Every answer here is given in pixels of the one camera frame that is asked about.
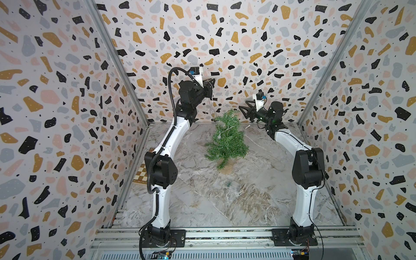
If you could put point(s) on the clear string light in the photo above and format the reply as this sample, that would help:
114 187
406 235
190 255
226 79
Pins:
228 126

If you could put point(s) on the small green christmas tree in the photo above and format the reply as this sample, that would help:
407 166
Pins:
227 141

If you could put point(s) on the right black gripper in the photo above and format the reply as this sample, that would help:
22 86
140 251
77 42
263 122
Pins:
250 112

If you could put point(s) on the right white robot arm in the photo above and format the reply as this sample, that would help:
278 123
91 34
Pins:
307 172

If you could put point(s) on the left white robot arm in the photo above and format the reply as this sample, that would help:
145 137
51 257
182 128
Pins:
161 169

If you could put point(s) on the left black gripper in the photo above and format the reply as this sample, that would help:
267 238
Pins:
207 85

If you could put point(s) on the clear battery box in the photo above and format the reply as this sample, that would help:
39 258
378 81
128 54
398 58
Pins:
234 186

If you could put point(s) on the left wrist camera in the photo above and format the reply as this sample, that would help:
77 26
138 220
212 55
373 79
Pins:
197 73

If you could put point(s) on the wooden chess board box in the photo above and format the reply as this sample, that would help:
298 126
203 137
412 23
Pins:
141 174

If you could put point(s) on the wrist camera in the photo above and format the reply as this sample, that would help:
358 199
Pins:
259 99
197 73

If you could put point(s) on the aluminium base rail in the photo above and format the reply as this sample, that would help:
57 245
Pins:
231 243

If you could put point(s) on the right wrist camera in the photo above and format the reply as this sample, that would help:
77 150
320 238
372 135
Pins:
259 99

